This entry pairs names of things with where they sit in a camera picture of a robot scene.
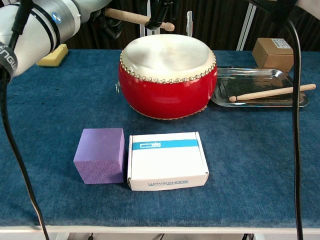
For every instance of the blue table cloth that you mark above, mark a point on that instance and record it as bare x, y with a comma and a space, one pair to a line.
75, 100

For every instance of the stainless steel tray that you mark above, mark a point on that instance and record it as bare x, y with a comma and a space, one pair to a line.
250, 82

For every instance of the plain wooden drumstick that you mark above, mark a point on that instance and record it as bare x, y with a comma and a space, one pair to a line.
130, 16

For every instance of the white aluminium frame post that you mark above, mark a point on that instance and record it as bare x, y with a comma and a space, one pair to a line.
247, 27

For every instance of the yellow sponge with rectangular hole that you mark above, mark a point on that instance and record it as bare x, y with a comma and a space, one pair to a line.
57, 56

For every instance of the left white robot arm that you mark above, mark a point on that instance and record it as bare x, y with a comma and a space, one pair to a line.
37, 25

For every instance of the brown cardboard box with label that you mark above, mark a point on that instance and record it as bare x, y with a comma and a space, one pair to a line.
272, 55

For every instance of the purple foam cube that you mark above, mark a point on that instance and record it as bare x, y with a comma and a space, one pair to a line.
100, 155

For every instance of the red drum with white skin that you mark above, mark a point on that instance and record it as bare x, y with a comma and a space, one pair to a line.
165, 92

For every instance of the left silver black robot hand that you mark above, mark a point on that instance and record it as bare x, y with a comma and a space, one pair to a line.
112, 27

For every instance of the white Waveshare carton box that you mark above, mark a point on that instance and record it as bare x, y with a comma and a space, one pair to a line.
167, 165

